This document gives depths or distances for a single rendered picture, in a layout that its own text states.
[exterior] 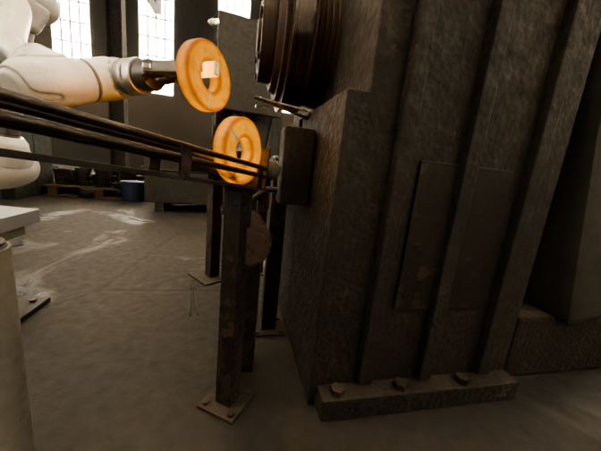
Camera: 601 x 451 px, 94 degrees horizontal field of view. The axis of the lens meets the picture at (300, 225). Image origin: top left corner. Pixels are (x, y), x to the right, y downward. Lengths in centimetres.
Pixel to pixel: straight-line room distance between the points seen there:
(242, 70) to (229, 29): 42
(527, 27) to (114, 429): 144
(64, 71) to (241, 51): 314
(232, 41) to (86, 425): 364
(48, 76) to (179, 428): 88
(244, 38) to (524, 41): 329
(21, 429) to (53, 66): 72
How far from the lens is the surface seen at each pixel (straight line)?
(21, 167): 153
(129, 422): 98
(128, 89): 93
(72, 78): 90
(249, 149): 72
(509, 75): 98
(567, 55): 108
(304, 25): 101
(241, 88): 381
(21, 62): 89
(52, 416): 107
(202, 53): 77
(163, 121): 1148
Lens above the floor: 68
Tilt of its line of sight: 12 degrees down
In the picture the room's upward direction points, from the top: 6 degrees clockwise
